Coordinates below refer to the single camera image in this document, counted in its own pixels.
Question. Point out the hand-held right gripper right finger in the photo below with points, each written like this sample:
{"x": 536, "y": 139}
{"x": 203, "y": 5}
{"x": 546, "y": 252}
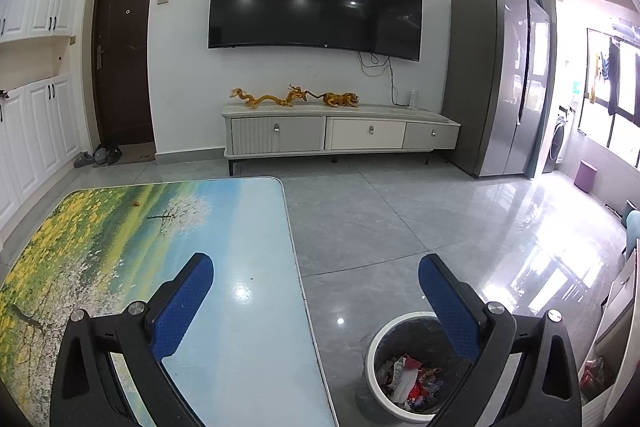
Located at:
{"x": 447, "y": 302}

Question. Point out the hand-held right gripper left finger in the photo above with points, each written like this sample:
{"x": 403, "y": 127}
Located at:
{"x": 182, "y": 302}

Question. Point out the white round waste bin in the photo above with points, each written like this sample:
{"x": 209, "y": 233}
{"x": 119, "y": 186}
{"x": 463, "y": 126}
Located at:
{"x": 395, "y": 334}

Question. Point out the pile of crumpled wrappers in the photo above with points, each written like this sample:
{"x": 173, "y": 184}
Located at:
{"x": 400, "y": 382}

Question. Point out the brown door mat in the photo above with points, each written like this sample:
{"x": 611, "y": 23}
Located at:
{"x": 140, "y": 153}

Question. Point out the dark shoes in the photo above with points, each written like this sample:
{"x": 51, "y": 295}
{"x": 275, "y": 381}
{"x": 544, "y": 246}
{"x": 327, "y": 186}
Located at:
{"x": 107, "y": 155}

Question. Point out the grey slipper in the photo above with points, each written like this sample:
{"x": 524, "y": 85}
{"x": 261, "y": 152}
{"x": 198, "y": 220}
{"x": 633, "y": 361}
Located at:
{"x": 84, "y": 160}

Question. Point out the purple stool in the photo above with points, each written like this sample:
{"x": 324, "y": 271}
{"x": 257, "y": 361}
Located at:
{"x": 585, "y": 177}

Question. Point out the grey washing machine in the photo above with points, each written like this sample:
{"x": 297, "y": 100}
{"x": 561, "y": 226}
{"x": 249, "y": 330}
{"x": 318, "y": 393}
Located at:
{"x": 557, "y": 142}

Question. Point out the teal seat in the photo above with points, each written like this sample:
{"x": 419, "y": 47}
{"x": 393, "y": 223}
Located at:
{"x": 634, "y": 227}

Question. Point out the white power strip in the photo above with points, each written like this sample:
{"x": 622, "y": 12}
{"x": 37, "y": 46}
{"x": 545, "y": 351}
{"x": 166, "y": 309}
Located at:
{"x": 413, "y": 99}

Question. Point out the grey white television cabinet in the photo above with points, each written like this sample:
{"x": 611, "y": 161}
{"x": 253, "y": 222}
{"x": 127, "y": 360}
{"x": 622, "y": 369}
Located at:
{"x": 300, "y": 132}

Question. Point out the gold dragon figurine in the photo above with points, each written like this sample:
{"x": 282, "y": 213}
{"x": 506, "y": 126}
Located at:
{"x": 272, "y": 99}

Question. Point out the white base cabinets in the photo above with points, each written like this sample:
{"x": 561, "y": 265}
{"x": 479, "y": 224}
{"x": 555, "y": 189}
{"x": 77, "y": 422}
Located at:
{"x": 40, "y": 132}

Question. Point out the gold tiger figurine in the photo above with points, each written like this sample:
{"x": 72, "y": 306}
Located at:
{"x": 342, "y": 99}

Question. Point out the grey refrigerator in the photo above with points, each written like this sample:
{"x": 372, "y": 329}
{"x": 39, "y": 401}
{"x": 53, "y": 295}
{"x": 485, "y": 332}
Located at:
{"x": 490, "y": 77}

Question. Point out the dark brown door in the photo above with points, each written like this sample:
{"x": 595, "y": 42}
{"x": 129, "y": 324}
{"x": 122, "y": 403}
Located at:
{"x": 125, "y": 57}

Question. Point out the hanging clothes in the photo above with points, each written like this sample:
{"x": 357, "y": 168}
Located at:
{"x": 611, "y": 77}

